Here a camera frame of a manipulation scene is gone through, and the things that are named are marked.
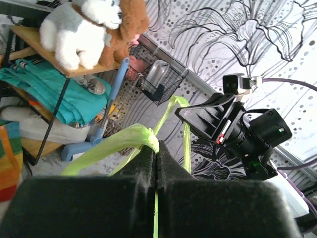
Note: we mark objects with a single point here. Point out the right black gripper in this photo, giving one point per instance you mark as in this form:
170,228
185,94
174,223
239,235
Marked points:
219,120

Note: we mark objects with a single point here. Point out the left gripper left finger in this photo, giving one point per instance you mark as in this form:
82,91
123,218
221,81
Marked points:
99,206

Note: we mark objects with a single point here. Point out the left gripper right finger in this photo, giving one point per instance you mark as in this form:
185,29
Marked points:
192,208

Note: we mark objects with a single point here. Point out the green plastic trash bag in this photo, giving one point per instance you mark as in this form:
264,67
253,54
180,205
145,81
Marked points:
135,136

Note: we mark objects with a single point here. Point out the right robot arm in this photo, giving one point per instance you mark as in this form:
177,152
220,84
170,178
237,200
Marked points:
270,130

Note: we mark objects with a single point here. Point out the rainbow striped bag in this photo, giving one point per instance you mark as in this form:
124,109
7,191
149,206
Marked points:
11,159

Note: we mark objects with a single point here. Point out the silver foil pouch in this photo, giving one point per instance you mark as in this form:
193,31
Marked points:
157,72

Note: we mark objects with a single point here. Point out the blue floor mop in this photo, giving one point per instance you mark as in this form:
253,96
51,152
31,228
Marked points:
71,150

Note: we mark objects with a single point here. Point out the pink plush toy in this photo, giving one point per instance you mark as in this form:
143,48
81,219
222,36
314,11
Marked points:
135,40

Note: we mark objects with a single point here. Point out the white folded bedding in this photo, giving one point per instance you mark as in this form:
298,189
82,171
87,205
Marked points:
32,126

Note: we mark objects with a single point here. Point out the brown teddy bear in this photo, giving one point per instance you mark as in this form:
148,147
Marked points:
134,22

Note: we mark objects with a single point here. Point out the teal folded cloth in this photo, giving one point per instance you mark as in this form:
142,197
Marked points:
44,83

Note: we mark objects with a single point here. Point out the white husky plush dog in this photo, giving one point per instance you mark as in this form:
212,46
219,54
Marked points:
76,31

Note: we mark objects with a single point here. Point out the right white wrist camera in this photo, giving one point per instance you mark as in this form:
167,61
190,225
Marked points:
239,84

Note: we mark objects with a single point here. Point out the black wire basket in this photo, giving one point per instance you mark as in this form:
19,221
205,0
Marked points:
140,63

